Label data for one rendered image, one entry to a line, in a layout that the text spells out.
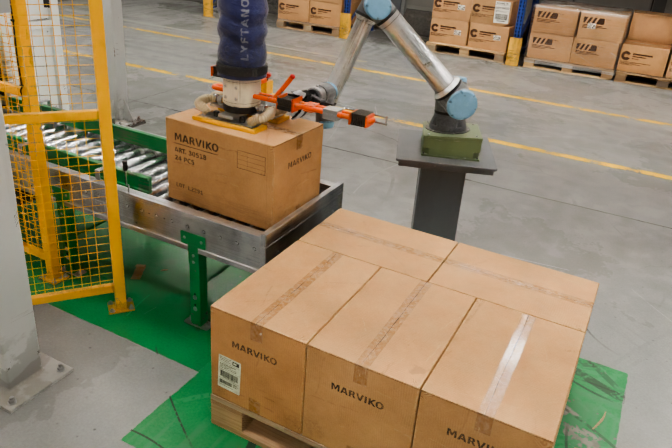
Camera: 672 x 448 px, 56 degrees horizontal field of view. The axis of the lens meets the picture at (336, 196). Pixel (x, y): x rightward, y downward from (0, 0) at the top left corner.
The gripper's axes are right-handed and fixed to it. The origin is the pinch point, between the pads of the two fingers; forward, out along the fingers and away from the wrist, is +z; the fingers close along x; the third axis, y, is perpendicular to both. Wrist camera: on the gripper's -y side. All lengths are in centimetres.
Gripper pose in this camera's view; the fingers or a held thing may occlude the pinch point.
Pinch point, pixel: (294, 106)
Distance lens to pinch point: 278.0
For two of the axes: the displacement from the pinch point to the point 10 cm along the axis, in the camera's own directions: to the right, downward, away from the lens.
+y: -8.8, -2.7, 4.0
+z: -4.7, 3.2, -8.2
